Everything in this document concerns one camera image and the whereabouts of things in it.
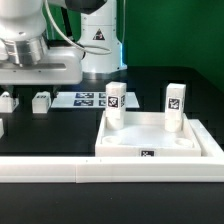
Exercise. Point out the white base marker plate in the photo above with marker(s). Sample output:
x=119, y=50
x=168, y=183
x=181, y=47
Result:
x=89, y=100

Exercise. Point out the white square table top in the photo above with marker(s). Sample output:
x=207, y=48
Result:
x=144, y=135

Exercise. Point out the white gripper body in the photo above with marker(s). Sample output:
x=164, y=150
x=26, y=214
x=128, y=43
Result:
x=60, y=66

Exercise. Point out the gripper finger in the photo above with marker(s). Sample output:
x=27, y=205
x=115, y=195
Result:
x=54, y=90
x=9, y=89

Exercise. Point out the white block left edge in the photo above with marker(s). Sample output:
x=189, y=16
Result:
x=1, y=128

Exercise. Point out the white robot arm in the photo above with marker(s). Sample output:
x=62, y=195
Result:
x=35, y=52

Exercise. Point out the white L-shaped obstacle fence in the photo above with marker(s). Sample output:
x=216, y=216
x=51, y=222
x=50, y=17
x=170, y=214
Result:
x=207, y=168

